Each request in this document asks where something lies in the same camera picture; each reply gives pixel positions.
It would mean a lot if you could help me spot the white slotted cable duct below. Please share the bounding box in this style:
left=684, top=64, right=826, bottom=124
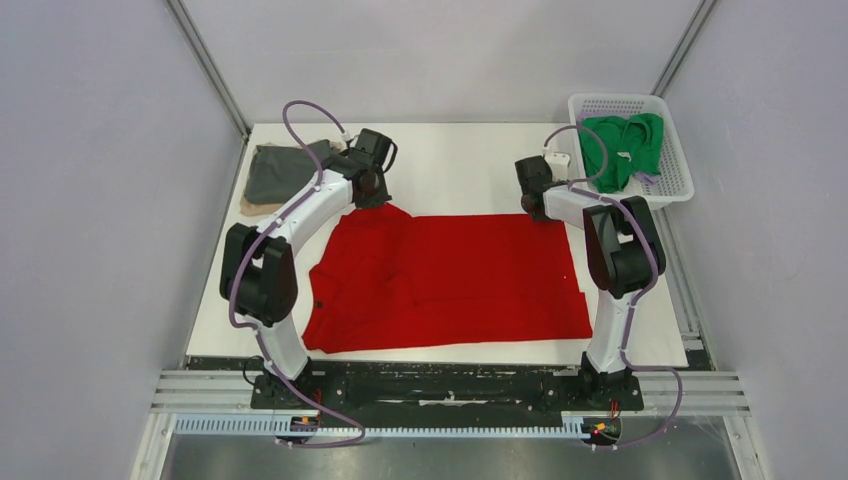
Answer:
left=174, top=414, right=604, bottom=440

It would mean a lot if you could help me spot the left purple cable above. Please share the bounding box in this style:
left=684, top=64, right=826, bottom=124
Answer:
left=227, top=99, right=367, bottom=450

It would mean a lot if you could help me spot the red t-shirt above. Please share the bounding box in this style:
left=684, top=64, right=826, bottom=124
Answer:
left=302, top=204, right=592, bottom=354

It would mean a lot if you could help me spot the folded dark grey t-shirt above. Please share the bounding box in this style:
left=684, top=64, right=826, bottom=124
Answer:
left=243, top=139, right=342, bottom=205

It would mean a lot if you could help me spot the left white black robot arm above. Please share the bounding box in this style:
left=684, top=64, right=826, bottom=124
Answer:
left=219, top=129, right=398, bottom=408

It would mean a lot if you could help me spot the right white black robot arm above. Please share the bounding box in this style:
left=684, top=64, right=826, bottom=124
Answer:
left=514, top=156, right=666, bottom=410

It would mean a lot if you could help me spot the white plastic basket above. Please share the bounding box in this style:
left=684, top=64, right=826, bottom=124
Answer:
left=568, top=93, right=694, bottom=210

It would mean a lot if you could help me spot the green t-shirt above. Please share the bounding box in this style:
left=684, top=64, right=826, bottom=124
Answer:
left=578, top=113, right=665, bottom=194

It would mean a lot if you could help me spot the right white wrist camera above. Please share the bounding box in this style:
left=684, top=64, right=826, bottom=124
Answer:
left=543, top=151, right=572, bottom=181

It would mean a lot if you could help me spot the aluminium frame rail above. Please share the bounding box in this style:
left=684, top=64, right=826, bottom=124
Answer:
left=151, top=370, right=751, bottom=417

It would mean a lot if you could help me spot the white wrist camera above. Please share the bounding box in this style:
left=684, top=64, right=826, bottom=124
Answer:
left=543, top=151, right=572, bottom=181
left=341, top=132, right=358, bottom=147

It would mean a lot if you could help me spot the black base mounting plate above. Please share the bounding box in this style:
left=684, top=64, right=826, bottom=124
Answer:
left=185, top=356, right=647, bottom=431

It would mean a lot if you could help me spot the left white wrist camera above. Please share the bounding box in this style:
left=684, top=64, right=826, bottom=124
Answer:
left=341, top=132, right=358, bottom=147

